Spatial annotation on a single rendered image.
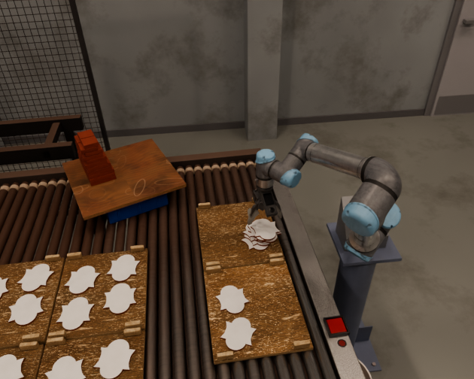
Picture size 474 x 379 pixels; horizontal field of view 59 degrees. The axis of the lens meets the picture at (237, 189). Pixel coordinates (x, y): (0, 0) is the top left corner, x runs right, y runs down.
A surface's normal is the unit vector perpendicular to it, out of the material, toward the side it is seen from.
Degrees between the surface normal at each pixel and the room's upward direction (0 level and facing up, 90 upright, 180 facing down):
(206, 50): 90
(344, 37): 90
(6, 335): 0
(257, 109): 90
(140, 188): 0
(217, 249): 0
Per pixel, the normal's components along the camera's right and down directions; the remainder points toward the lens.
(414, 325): -0.02, -0.79
